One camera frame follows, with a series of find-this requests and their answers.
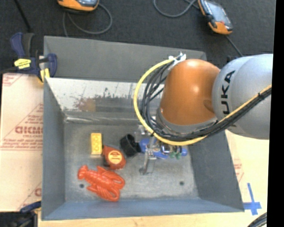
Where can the brown cardboard board, red print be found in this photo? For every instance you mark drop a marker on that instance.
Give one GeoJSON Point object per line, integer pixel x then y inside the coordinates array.
{"type": "Point", "coordinates": [18, 152]}

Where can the black round cap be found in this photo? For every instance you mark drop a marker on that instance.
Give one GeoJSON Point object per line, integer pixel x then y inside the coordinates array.
{"type": "Point", "coordinates": [128, 145]}

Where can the yellow toy brick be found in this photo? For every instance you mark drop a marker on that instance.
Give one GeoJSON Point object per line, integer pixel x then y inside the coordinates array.
{"type": "Point", "coordinates": [96, 144]}

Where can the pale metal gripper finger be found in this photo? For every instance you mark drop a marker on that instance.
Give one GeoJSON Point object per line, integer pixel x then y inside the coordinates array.
{"type": "Point", "coordinates": [152, 164]}
{"type": "Point", "coordinates": [144, 165]}

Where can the red toy lobster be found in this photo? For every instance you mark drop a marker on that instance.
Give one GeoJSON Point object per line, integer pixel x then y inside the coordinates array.
{"type": "Point", "coordinates": [101, 183]}

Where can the grey metal bin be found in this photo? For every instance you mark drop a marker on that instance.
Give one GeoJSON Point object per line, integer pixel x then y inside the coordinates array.
{"type": "Point", "coordinates": [162, 182]}

